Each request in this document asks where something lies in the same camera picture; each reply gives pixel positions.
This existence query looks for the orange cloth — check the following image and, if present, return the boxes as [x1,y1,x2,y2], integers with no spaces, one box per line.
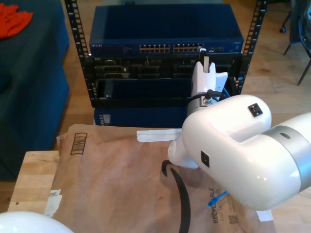
[0,2,34,41]

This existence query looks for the black rack server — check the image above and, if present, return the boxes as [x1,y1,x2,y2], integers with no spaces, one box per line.
[82,55,243,80]

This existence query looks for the blue network switch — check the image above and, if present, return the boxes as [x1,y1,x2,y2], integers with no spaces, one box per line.
[88,4,244,57]

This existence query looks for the blue flat network device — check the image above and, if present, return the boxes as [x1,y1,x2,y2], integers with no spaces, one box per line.
[93,106,189,129]

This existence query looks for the black office chair base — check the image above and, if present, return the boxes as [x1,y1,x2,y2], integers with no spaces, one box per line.
[278,9,292,34]

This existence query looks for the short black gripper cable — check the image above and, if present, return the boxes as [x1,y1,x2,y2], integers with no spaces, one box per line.
[203,89,225,105]

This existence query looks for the blue sofa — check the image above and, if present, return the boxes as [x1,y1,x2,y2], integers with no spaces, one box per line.
[0,0,71,182]

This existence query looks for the blue network cable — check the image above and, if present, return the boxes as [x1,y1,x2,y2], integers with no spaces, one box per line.
[206,87,231,209]

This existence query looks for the brown paper mailer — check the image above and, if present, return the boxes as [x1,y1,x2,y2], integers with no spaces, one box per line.
[42,124,277,233]

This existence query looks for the black server rack frame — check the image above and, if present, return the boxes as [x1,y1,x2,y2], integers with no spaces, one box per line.
[63,0,268,109]

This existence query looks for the white tape strip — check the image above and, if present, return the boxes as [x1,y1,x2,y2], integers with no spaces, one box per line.
[136,128,183,143]

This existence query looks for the white paper label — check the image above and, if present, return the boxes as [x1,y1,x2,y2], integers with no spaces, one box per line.
[256,209,274,222]
[43,189,63,218]

